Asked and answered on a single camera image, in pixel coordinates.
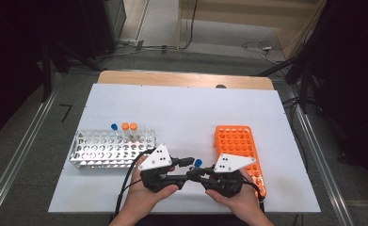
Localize black curtain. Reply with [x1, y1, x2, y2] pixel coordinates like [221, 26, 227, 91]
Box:
[0, 0, 90, 147]
[298, 0, 368, 192]

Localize black hanging cable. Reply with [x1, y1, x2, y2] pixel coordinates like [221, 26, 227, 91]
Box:
[181, 0, 200, 51]

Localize person's right hand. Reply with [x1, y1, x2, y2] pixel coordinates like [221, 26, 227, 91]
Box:
[204, 169, 262, 215]

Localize orange test tube rack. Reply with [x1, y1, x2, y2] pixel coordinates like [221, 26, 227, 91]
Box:
[214, 125, 267, 200]

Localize wooden table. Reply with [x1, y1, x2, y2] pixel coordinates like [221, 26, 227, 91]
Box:
[97, 70, 275, 91]

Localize hand-held gripper cable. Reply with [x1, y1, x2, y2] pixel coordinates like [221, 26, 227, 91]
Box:
[241, 182, 266, 215]
[113, 148, 157, 218]

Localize metal test tube rack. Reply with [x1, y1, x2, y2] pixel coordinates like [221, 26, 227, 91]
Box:
[69, 128, 157, 170]

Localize left hand-held gripper cable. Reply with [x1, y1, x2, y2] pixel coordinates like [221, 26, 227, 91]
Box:
[113, 148, 157, 218]

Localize white floor cable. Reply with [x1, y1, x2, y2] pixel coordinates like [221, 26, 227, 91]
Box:
[241, 40, 288, 65]

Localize person's left hand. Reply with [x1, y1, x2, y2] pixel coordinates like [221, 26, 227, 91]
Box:
[126, 164, 180, 215]

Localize orange-capped test tube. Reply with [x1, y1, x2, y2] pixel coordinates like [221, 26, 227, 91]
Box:
[129, 121, 140, 143]
[121, 121, 132, 143]

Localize wooden shelf unit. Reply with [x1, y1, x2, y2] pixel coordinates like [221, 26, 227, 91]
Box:
[177, 0, 328, 60]

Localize white table board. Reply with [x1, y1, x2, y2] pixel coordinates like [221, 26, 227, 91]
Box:
[48, 83, 321, 215]

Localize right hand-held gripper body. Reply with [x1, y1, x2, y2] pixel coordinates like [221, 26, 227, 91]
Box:
[203, 153, 257, 199]

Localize black cabinet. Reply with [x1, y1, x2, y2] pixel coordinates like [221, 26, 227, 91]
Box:
[81, 0, 127, 58]

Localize right hand-held gripper cable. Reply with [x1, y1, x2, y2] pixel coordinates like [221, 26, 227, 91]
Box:
[241, 182, 266, 215]

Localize black metal stand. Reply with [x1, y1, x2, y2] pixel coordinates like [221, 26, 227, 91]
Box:
[40, 40, 105, 104]
[256, 51, 318, 115]

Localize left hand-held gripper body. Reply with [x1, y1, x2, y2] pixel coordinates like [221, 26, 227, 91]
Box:
[138, 143, 186, 194]

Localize floor power strip with cables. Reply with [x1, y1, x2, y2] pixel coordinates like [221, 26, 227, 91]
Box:
[96, 38, 178, 60]

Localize metal floor rail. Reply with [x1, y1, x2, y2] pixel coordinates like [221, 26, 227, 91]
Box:
[0, 73, 63, 226]
[284, 87, 356, 226]

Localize person's dark clothing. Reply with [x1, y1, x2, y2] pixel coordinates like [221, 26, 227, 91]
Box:
[140, 214, 248, 226]

